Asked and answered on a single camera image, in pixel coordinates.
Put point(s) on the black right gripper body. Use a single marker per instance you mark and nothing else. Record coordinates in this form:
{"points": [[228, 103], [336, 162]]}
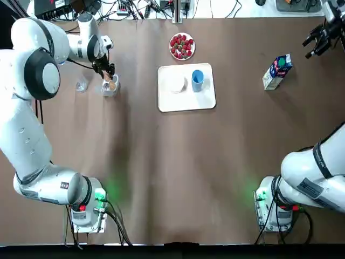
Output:
{"points": [[332, 32]]}

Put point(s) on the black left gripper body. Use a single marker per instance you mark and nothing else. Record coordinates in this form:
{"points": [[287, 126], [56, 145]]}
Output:
{"points": [[100, 64]]}

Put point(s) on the blue white milk carton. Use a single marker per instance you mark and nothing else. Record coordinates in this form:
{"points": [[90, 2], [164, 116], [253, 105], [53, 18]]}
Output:
{"points": [[276, 75]]}

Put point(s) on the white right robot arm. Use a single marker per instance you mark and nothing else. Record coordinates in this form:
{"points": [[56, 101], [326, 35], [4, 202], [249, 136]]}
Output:
{"points": [[302, 167]]}

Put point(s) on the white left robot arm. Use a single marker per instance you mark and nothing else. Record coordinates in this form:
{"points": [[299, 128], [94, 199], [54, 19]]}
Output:
{"points": [[27, 135]]}

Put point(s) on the brown egg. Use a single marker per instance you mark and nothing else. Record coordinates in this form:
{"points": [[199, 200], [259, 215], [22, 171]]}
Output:
{"points": [[111, 85]]}

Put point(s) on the grey desk tray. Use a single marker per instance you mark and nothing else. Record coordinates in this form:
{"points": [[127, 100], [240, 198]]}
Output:
{"points": [[299, 5]]}

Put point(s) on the pink bowl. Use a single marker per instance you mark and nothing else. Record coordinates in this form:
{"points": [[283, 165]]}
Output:
{"points": [[178, 83]]}

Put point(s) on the white rectangular tray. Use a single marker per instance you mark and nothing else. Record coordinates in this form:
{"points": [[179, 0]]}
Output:
{"points": [[186, 102]]}

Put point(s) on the blue cup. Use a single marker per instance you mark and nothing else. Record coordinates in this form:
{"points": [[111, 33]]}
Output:
{"points": [[197, 83]]}

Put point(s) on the grey usb hub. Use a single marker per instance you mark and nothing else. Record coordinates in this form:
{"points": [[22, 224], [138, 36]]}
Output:
{"points": [[123, 11]]}

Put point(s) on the black computer mouse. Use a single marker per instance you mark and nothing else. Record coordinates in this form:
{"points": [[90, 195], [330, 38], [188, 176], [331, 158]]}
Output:
{"points": [[260, 2]]}

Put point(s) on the white plate of strawberries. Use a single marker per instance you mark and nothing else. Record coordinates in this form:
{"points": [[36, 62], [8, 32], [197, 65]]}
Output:
{"points": [[182, 46]]}

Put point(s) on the black router box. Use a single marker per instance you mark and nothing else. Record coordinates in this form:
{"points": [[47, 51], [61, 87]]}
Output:
{"points": [[52, 6]]}

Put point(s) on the aluminium frame post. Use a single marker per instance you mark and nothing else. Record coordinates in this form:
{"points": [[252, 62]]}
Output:
{"points": [[179, 12]]}

